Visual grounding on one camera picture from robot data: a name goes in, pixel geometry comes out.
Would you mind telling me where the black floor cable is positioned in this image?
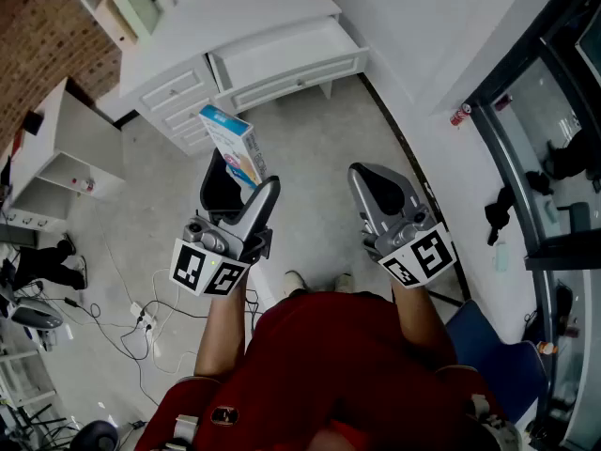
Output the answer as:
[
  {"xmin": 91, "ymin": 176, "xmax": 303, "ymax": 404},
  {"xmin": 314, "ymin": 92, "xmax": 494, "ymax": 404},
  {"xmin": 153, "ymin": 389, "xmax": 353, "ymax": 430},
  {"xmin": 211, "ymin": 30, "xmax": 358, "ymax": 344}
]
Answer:
[{"xmin": 63, "ymin": 296, "xmax": 210, "ymax": 408}]

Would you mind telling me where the person's white left shoe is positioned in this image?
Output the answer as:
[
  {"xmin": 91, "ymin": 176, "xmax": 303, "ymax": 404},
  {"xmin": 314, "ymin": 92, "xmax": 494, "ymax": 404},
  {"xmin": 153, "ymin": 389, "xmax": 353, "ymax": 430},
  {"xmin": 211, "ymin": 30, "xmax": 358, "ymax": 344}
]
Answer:
[{"xmin": 284, "ymin": 270, "xmax": 309, "ymax": 299}]

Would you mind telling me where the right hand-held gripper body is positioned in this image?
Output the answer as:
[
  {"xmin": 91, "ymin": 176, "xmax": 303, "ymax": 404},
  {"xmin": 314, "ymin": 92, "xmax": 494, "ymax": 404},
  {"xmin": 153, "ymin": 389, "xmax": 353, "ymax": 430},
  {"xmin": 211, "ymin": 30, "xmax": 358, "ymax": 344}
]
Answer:
[{"xmin": 361, "ymin": 203, "xmax": 459, "ymax": 290}]

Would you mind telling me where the black box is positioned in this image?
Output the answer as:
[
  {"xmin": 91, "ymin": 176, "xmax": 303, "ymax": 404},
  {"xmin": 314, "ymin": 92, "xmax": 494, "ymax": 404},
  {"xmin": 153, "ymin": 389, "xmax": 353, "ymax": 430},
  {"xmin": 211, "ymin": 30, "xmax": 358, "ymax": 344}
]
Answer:
[{"xmin": 23, "ymin": 110, "xmax": 45, "ymax": 136}]

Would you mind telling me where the pale green framed panel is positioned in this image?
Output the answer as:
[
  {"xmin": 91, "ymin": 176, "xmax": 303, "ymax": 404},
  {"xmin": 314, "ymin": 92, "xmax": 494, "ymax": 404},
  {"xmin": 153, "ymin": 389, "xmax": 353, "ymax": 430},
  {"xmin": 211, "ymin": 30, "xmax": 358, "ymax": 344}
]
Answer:
[{"xmin": 112, "ymin": 0, "xmax": 161, "ymax": 39}]

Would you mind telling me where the thin black cable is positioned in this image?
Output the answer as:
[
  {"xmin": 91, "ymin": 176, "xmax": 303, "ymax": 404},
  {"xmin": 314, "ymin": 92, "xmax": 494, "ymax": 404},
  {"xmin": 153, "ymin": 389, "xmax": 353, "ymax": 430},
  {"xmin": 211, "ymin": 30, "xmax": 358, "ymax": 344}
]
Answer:
[{"xmin": 243, "ymin": 288, "xmax": 262, "ymax": 334}]

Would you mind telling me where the person's red shirt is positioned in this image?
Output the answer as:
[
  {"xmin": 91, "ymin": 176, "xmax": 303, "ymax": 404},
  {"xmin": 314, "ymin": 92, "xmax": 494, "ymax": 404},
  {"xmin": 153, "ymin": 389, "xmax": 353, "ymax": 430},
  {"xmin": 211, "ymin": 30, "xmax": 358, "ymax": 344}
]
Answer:
[{"xmin": 133, "ymin": 291, "xmax": 508, "ymax": 451}]

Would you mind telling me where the dark-framed glass partition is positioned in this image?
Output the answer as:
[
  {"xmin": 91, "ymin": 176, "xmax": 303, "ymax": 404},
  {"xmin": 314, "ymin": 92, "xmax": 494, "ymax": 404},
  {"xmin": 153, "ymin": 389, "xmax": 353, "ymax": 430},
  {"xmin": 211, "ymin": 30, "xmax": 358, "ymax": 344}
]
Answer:
[{"xmin": 462, "ymin": 0, "xmax": 601, "ymax": 451}]

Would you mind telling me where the red soda can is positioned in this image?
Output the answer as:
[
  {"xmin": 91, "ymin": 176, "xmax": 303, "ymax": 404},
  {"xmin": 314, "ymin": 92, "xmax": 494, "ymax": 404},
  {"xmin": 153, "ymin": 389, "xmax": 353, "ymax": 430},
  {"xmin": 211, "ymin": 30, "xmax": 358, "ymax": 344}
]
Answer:
[{"xmin": 449, "ymin": 102, "xmax": 472, "ymax": 127}]

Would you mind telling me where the white harness strap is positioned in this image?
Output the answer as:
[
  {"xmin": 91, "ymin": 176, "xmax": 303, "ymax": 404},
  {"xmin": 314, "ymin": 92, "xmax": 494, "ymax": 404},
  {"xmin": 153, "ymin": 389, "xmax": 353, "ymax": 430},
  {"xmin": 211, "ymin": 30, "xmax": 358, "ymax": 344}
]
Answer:
[
  {"xmin": 469, "ymin": 392, "xmax": 523, "ymax": 451},
  {"xmin": 172, "ymin": 413, "xmax": 201, "ymax": 451}
]

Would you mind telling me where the beige storage box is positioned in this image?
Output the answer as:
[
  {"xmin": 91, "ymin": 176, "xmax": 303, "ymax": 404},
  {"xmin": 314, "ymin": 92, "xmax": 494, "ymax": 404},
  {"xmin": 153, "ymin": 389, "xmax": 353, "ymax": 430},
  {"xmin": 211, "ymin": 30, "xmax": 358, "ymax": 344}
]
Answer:
[{"xmin": 93, "ymin": 0, "xmax": 138, "ymax": 46}]

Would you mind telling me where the black cloth bundle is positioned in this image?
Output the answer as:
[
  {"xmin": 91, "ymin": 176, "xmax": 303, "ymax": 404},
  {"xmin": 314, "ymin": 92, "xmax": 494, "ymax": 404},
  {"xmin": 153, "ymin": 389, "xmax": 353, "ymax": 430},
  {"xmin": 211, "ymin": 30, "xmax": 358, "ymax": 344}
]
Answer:
[{"xmin": 484, "ymin": 185, "xmax": 517, "ymax": 247}]

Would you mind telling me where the blue chair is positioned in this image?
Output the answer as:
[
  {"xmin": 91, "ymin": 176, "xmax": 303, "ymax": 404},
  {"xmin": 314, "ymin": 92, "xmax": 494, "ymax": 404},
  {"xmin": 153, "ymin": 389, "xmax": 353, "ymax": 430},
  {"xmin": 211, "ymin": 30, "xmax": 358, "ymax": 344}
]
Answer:
[{"xmin": 444, "ymin": 298, "xmax": 549, "ymax": 425}]

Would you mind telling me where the white drawer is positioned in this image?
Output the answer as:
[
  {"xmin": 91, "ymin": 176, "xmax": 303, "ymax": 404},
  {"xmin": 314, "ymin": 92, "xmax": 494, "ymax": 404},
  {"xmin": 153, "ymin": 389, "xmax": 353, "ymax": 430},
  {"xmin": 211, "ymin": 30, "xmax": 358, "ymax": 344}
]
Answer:
[{"xmin": 206, "ymin": 15, "xmax": 370, "ymax": 112}]

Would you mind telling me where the black round stool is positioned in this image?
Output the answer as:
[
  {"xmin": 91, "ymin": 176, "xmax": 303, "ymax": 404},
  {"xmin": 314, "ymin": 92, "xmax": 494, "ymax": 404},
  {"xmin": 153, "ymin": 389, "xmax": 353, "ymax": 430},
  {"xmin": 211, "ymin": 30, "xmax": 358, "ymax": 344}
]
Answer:
[{"xmin": 69, "ymin": 419, "xmax": 119, "ymax": 451}]

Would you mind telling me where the grey device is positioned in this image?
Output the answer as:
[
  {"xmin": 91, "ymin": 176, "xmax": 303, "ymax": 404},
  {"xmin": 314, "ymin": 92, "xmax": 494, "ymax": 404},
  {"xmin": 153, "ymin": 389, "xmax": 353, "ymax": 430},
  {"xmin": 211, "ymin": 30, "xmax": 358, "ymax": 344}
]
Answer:
[{"xmin": 8, "ymin": 298, "xmax": 65, "ymax": 333}]

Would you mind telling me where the white floor cable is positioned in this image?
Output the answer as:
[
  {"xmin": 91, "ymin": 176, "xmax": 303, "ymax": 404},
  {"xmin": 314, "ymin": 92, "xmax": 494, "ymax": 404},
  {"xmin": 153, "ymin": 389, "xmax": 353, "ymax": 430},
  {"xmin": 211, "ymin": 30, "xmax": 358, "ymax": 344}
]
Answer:
[{"xmin": 150, "ymin": 270, "xmax": 199, "ymax": 376}]

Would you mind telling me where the white open shelf unit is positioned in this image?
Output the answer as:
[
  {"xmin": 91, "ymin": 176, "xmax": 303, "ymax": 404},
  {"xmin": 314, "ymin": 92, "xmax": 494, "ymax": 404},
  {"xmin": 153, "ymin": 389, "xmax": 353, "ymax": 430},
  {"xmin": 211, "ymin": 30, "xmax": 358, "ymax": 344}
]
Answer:
[{"xmin": 0, "ymin": 77, "xmax": 127, "ymax": 232}]

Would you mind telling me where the white desk with cabinet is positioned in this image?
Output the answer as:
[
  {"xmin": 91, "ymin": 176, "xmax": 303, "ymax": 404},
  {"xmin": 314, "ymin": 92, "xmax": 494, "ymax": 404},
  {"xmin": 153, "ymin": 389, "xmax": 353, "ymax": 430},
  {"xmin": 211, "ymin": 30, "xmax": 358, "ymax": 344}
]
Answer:
[{"xmin": 96, "ymin": 0, "xmax": 344, "ymax": 157}]

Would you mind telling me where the person's left forearm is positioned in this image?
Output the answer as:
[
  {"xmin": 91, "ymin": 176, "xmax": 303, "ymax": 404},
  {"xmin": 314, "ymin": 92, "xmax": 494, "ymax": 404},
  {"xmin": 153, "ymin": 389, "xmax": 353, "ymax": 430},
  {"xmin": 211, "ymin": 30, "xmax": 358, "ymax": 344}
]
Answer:
[{"xmin": 193, "ymin": 282, "xmax": 250, "ymax": 380}]

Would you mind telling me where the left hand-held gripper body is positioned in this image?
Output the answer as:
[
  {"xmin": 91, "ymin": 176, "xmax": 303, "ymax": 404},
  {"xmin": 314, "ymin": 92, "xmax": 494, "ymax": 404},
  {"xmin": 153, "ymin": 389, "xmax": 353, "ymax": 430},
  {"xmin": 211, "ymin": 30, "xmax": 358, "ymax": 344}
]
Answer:
[{"xmin": 168, "ymin": 209, "xmax": 274, "ymax": 299}]

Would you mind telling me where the white power strip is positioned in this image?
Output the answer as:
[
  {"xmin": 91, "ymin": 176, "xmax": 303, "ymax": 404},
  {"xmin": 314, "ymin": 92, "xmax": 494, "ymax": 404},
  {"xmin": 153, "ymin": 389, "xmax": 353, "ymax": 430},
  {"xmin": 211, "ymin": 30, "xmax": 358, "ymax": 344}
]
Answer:
[{"xmin": 129, "ymin": 301, "xmax": 159, "ymax": 332}]

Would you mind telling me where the pale blue flat pad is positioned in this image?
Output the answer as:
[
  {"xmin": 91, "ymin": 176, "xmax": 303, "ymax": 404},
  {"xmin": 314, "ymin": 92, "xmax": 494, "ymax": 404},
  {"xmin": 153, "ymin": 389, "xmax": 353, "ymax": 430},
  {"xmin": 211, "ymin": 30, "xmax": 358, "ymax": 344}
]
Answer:
[{"xmin": 492, "ymin": 241, "xmax": 512, "ymax": 272}]

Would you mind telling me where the blue and white box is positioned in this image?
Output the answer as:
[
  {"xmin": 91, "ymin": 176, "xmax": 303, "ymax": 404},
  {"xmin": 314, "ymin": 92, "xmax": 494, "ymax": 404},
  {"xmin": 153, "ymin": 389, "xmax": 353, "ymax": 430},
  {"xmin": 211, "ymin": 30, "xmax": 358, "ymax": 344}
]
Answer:
[{"xmin": 198, "ymin": 104, "xmax": 269, "ymax": 190}]

